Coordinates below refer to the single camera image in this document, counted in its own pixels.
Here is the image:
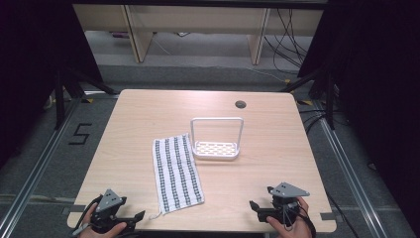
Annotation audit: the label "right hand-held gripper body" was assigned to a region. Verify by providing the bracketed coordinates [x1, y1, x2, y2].
[257, 181, 311, 229]

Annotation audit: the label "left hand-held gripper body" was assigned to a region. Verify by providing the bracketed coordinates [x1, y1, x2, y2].
[88, 188, 137, 234]

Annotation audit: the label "person's left hand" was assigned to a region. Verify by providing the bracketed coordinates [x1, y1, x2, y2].
[77, 202, 128, 238]

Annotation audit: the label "person's right hand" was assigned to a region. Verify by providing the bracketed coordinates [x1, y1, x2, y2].
[265, 195, 313, 238]

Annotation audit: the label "white checked striped towel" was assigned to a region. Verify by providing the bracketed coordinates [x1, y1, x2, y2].
[149, 132, 206, 220]

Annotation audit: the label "white rack with slotted base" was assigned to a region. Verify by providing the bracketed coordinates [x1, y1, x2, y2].
[189, 116, 245, 162]

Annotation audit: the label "black metal stand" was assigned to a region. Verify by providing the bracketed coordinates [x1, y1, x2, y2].
[52, 67, 119, 131]
[279, 67, 337, 131]

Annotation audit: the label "dark curtain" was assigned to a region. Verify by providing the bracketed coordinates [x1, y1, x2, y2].
[0, 0, 104, 168]
[297, 0, 420, 232]

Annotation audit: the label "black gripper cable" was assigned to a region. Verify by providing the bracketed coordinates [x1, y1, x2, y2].
[72, 193, 104, 236]

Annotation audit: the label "black floor cable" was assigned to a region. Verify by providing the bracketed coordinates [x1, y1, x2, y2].
[324, 189, 362, 238]

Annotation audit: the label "grey metal floor rail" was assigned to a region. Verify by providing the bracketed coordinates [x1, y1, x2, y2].
[0, 95, 83, 235]
[312, 98, 388, 238]

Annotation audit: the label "black floor cables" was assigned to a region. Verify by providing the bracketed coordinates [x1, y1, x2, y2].
[297, 108, 332, 135]

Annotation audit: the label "white floor cable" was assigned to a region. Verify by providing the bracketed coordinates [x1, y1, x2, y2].
[245, 66, 289, 84]

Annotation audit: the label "bundle of black hanging cables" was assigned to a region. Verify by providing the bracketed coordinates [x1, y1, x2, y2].
[262, 7, 314, 72]

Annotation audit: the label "light wooden desk frame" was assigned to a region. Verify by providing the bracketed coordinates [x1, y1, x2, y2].
[72, 3, 325, 65]

